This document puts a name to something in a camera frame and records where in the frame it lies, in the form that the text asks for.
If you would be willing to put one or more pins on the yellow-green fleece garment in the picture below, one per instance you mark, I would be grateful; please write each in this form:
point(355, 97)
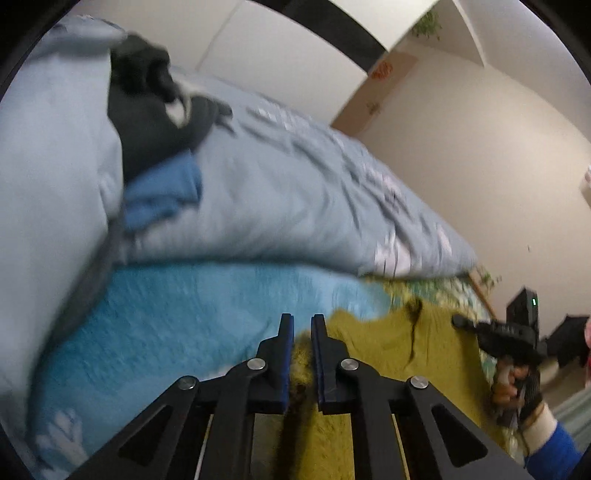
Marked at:
point(383, 350)

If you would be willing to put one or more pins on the light blue printed duvet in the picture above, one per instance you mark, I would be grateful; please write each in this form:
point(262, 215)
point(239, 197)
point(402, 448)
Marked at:
point(295, 194)

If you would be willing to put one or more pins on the person's right forearm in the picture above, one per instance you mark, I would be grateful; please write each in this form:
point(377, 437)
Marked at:
point(556, 450)

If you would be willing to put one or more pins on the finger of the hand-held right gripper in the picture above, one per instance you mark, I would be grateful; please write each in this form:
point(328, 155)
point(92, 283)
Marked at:
point(465, 322)

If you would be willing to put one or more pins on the blue garment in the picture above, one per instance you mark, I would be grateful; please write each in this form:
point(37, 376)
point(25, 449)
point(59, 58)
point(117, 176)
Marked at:
point(159, 194)

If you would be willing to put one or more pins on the light blue pillow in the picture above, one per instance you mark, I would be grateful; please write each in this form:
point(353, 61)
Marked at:
point(51, 184)

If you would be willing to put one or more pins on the person's right hand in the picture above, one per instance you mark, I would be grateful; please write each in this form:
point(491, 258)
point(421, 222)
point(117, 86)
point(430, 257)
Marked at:
point(510, 387)

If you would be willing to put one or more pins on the grey cloth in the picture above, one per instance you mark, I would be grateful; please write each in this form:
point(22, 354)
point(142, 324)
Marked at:
point(99, 267)

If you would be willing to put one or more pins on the turquoise fuzzy blanket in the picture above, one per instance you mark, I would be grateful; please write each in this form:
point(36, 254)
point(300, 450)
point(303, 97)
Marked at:
point(184, 323)

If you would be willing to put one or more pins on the small leafy plant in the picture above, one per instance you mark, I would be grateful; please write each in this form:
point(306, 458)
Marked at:
point(488, 277)

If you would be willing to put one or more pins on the orange wall poster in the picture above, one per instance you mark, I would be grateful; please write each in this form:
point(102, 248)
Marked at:
point(385, 69)

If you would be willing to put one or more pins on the hanging green plant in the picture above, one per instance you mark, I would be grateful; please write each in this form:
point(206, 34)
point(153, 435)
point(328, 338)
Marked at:
point(427, 23)

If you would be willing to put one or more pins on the black garment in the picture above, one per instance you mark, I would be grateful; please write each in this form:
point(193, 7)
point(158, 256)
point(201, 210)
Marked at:
point(143, 120)

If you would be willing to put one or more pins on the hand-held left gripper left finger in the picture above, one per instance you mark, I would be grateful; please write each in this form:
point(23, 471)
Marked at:
point(285, 369)

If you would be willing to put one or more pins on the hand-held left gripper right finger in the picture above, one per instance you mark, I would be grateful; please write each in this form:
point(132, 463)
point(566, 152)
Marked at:
point(322, 369)

